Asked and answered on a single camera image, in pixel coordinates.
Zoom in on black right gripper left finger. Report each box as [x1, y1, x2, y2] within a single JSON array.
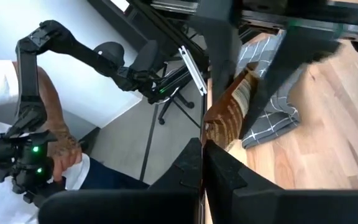
[[37, 138, 203, 224]]

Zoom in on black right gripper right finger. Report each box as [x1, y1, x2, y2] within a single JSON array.
[[203, 139, 358, 224]]

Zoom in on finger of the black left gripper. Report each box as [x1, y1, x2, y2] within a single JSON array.
[[239, 26, 341, 139], [191, 12, 242, 102]]

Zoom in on taco seasoning mix packet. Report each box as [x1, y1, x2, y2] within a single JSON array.
[[202, 62, 260, 152]]

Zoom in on white metal strip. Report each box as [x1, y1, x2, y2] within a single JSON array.
[[178, 45, 208, 96]]

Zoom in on grey checked cloth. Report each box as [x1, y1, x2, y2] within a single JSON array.
[[234, 30, 306, 149]]

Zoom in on black office chair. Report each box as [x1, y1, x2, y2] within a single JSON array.
[[93, 40, 195, 125]]

